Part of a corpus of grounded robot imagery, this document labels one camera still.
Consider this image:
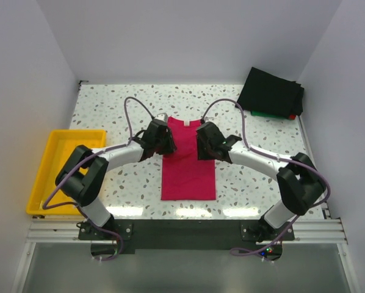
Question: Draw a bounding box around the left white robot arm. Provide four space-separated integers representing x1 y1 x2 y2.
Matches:
55 117 176 232

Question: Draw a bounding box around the yellow plastic tray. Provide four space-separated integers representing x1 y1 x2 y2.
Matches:
26 129 106 216

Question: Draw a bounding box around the folded green t shirt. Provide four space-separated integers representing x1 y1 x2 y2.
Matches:
250 111 288 119

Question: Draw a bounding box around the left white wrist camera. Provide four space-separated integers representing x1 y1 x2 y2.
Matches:
155 113 168 123

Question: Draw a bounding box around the magenta t shirt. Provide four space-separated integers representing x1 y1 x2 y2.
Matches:
161 117 216 201

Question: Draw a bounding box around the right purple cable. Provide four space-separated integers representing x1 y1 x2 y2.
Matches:
202 98 334 257

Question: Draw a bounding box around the folded black t shirt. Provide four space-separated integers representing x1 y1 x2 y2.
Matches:
237 67 305 117

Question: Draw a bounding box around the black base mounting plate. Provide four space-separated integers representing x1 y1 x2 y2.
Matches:
76 219 295 260

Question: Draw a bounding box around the purple cable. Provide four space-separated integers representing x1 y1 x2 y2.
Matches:
42 96 159 262
202 98 334 257

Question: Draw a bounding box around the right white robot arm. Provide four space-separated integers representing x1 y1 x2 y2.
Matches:
196 122 329 242

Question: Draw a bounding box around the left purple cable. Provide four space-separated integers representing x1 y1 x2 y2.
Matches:
42 96 159 262

